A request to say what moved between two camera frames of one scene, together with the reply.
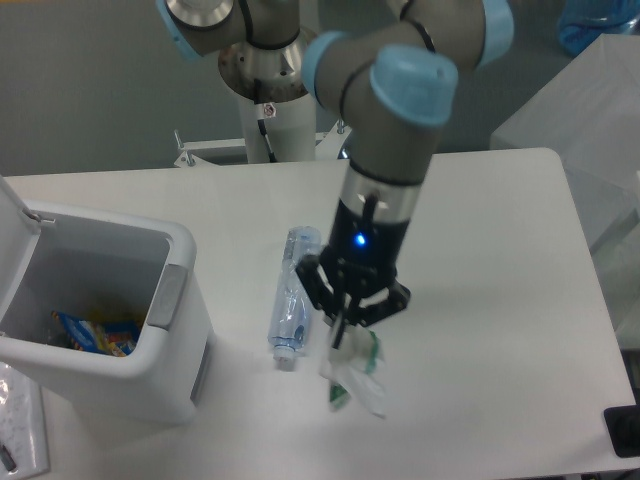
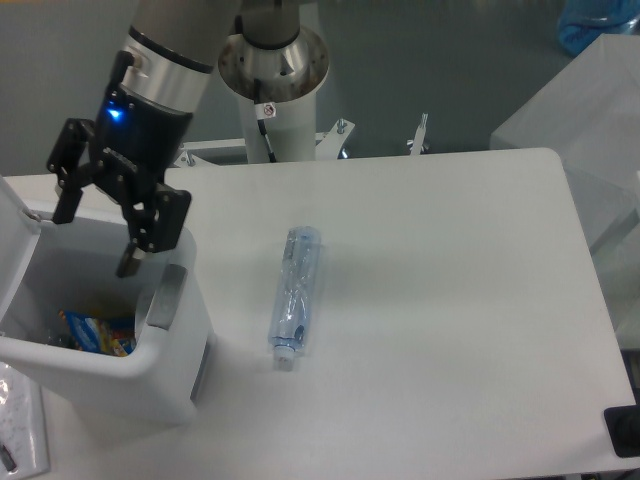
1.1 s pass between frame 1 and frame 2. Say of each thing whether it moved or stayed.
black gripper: moved
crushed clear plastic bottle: stayed
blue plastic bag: stayed
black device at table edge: stayed
